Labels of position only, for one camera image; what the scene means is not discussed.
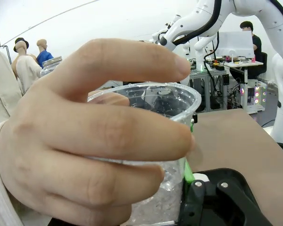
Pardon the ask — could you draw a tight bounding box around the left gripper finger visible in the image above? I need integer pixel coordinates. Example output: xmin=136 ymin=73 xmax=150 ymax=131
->
xmin=178 ymin=113 xmax=274 ymax=226

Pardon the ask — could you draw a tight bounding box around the clear plastic cup with ice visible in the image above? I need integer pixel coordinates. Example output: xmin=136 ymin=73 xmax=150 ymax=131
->
xmin=87 ymin=81 xmax=202 ymax=224

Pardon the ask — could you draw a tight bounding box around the glass tea dispenser jar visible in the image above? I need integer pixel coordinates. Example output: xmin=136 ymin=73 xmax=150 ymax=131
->
xmin=39 ymin=56 xmax=63 ymax=78

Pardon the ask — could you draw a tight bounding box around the person's right forearm beige sleeve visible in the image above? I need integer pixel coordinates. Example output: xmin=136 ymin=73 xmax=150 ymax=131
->
xmin=0 ymin=121 xmax=26 ymax=226

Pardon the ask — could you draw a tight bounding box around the person's right hand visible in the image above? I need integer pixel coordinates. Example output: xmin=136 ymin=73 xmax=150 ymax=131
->
xmin=0 ymin=38 xmax=196 ymax=226

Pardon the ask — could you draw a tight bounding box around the computer case with lit fans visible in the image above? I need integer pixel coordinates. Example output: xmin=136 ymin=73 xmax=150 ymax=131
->
xmin=239 ymin=81 xmax=267 ymax=111

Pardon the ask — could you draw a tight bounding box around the white office desk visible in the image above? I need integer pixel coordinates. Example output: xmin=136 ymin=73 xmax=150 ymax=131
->
xmin=204 ymin=60 xmax=265 ymax=85

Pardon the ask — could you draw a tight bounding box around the white computer monitor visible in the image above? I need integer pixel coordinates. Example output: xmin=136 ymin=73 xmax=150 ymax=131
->
xmin=216 ymin=31 xmax=255 ymax=59

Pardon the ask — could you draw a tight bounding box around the seated person in black shirt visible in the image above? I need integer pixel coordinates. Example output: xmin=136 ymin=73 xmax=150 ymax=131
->
xmin=240 ymin=20 xmax=262 ymax=80

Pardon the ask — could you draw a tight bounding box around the mannequin in blue shirt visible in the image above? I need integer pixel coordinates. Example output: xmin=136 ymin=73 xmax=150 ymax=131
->
xmin=36 ymin=39 xmax=54 ymax=69

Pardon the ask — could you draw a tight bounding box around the mannequin with black hat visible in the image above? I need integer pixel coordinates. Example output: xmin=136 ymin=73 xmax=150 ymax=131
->
xmin=11 ymin=37 xmax=42 ymax=95

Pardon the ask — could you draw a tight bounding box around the person in beige shirt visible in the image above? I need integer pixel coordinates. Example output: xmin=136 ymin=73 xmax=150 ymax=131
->
xmin=0 ymin=30 xmax=18 ymax=127

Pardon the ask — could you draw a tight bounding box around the aluminium frame bench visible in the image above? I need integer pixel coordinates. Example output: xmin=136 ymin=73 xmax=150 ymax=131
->
xmin=190 ymin=69 xmax=229 ymax=111

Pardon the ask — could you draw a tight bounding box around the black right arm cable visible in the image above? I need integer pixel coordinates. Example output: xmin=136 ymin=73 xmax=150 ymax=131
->
xmin=173 ymin=0 xmax=283 ymax=47

